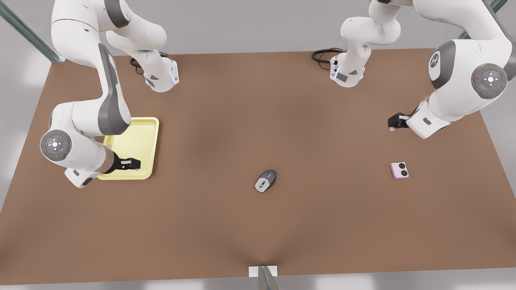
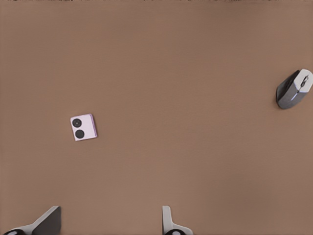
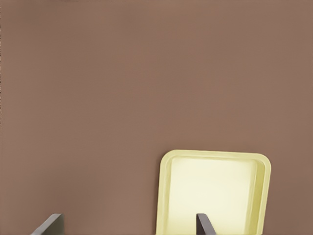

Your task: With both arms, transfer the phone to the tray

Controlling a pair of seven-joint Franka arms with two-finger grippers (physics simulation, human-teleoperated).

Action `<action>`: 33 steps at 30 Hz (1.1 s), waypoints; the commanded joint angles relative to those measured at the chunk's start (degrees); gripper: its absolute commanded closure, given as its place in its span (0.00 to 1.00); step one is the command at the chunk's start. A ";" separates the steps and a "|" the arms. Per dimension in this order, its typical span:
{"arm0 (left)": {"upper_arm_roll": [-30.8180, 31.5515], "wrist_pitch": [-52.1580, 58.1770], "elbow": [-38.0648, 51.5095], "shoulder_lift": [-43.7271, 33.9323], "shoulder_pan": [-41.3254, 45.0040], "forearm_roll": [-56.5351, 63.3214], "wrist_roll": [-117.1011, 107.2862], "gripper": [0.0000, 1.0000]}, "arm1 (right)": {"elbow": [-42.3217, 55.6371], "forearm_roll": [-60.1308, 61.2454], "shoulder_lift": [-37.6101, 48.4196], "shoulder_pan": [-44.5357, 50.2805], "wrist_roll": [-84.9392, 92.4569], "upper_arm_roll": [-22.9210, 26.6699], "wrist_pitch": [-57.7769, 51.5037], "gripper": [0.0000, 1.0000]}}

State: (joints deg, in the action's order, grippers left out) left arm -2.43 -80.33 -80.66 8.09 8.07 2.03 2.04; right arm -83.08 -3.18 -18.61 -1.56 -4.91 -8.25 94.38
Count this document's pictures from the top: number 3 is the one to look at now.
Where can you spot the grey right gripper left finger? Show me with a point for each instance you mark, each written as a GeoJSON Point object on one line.
{"type": "Point", "coordinates": [51, 226]}

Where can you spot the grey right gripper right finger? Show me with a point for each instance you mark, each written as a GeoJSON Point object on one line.
{"type": "Point", "coordinates": [205, 226]}

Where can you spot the pale yellow rectangular tray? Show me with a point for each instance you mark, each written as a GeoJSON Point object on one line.
{"type": "Point", "coordinates": [215, 186]}

